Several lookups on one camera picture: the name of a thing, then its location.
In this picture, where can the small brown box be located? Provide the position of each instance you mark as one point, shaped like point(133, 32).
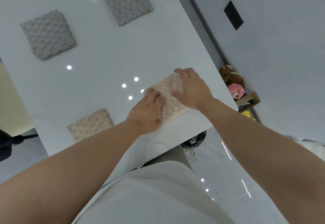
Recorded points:
point(250, 99)

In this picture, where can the brown plush toy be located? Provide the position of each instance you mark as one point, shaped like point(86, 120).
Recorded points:
point(229, 75)

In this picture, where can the person's left hand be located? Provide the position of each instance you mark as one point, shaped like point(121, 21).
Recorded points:
point(146, 114)

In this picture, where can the beige waffle towel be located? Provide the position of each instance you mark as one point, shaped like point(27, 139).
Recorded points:
point(89, 126)
point(172, 107)

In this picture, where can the white marble table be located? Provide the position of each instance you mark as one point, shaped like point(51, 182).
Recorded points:
point(101, 66)

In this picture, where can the yellow plush toy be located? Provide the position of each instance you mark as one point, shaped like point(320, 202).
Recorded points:
point(248, 116)

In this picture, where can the person's right hand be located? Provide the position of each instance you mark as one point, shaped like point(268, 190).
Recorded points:
point(195, 92)

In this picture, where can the pink plush toy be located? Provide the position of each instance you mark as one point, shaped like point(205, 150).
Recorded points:
point(236, 92)

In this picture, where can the person's right forearm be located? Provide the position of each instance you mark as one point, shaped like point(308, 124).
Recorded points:
point(274, 160)

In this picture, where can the person's left forearm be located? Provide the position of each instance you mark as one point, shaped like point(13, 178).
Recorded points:
point(63, 180)

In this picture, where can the person's white shirt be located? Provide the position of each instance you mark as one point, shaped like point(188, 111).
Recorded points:
point(152, 196)

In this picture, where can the grey waffle towel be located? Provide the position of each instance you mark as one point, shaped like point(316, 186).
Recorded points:
point(127, 0)
point(48, 34)

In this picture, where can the black wall outlet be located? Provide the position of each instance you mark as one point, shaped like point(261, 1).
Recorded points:
point(233, 15)

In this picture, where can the cream chair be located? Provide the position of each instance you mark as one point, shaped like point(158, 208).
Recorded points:
point(12, 104)

